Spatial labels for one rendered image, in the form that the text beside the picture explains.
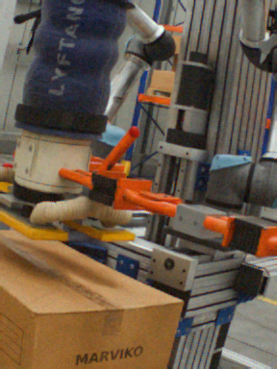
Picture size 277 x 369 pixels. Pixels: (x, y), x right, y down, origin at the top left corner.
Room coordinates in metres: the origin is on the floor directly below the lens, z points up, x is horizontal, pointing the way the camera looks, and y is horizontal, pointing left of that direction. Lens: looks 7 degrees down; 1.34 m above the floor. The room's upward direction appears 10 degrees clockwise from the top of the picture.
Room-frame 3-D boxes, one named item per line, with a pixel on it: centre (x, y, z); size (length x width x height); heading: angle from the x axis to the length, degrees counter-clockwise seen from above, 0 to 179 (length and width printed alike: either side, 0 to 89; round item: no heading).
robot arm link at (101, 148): (2.05, 0.13, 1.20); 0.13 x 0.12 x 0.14; 34
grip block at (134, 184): (1.22, 0.04, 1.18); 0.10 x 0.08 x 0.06; 134
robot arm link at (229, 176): (1.72, -0.25, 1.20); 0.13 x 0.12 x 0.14; 75
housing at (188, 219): (1.06, -0.11, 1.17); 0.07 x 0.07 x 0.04; 44
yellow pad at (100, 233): (1.46, 0.14, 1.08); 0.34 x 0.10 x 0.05; 44
